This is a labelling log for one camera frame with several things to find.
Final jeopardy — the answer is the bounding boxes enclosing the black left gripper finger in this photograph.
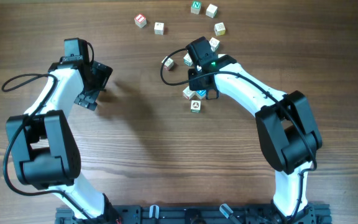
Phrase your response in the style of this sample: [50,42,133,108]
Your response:
[74,90,99,111]
[91,61,112,89]

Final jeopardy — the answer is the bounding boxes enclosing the blue top wooden block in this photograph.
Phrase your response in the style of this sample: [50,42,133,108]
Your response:
[195,90,206,100]

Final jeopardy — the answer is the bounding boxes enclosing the green brown circle block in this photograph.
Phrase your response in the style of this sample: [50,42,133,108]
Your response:
[190,100,201,113]

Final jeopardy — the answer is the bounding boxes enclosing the red Y letter block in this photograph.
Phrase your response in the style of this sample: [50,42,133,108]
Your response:
[183,87,195,100]

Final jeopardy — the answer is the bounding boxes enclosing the red O letter block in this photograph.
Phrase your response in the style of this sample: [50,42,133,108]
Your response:
[162,57,175,71]

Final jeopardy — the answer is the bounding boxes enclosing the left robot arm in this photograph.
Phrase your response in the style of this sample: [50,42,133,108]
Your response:
[2,38,122,223]

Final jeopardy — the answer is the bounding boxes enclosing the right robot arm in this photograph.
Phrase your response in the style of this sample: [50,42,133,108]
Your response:
[184,37,323,223]

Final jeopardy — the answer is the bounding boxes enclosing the white block behind finger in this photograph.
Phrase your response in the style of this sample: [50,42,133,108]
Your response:
[209,37,220,52]

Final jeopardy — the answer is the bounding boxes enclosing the green edged picture block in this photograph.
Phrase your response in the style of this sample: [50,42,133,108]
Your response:
[183,53,193,67]

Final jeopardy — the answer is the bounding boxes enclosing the yellow edged wooden block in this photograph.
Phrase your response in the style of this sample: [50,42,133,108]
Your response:
[214,22,226,36]

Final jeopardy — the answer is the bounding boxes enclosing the plain white wooden block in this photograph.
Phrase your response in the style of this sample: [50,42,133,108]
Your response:
[206,4,218,18]

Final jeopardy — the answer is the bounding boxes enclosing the green N letter block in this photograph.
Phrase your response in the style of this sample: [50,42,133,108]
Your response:
[191,1,201,14]

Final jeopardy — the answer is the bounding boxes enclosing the white number 2 block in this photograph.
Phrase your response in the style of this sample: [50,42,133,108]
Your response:
[154,22,165,35]

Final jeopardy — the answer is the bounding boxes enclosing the red I letter block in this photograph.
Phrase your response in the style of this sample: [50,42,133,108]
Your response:
[134,14,147,28]

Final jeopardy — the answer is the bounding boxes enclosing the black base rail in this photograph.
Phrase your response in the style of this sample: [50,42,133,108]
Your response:
[55,203,333,224]

